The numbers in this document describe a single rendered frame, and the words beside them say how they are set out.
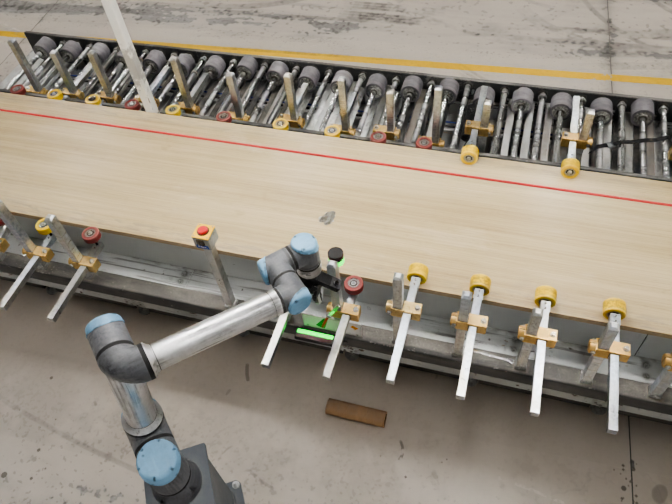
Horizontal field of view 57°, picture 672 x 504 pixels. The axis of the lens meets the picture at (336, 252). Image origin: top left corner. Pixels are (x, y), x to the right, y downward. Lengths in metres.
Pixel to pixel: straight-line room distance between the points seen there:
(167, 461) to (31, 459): 1.38
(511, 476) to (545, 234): 1.16
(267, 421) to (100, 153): 1.62
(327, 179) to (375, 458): 1.37
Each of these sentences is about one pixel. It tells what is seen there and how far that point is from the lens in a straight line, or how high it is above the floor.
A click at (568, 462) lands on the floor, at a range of 3.27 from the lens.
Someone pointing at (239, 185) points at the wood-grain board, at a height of 0.90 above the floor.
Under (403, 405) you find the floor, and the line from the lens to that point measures 3.27.
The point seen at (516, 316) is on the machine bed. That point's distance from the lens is 2.70.
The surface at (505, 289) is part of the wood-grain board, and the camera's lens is 2.56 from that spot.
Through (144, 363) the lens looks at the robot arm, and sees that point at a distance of 1.90.
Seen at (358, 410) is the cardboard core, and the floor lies 0.08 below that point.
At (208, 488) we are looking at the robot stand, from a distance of 2.59.
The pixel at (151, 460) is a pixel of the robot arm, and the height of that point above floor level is 0.87.
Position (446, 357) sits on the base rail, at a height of 0.70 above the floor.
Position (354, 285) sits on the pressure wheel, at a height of 0.90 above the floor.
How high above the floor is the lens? 2.99
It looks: 52 degrees down
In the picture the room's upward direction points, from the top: 7 degrees counter-clockwise
